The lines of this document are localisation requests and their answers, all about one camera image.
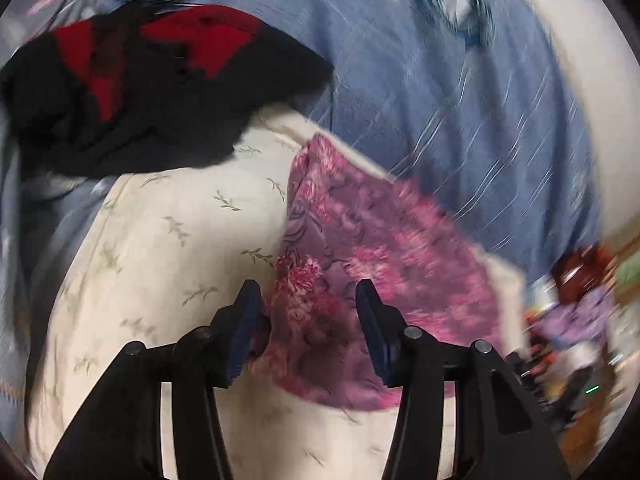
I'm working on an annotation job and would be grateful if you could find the lilac printed cloth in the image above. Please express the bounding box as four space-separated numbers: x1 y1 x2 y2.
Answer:
535 285 618 346

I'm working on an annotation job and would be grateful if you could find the white leaf-print quilt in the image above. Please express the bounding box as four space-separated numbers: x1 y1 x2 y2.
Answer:
25 110 531 480

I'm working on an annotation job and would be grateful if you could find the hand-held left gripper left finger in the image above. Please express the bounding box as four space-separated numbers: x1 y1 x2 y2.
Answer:
44 280 263 480

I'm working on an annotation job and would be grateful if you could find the dark red plastic bag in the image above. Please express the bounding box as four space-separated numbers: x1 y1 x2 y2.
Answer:
550 245 613 306

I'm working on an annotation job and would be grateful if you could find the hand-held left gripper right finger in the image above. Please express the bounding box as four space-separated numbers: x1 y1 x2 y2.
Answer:
355 280 571 480

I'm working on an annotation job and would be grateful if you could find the grey-blue bed sheet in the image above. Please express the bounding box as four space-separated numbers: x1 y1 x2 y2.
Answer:
0 110 116 441

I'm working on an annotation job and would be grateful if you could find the black and red garment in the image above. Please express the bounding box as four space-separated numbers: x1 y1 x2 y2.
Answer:
0 4 336 178

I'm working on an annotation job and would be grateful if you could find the blue plaid blanket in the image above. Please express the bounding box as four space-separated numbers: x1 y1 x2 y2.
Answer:
20 0 603 281

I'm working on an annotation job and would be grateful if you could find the purple floral garment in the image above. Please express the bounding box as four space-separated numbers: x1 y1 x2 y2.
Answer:
250 132 506 413

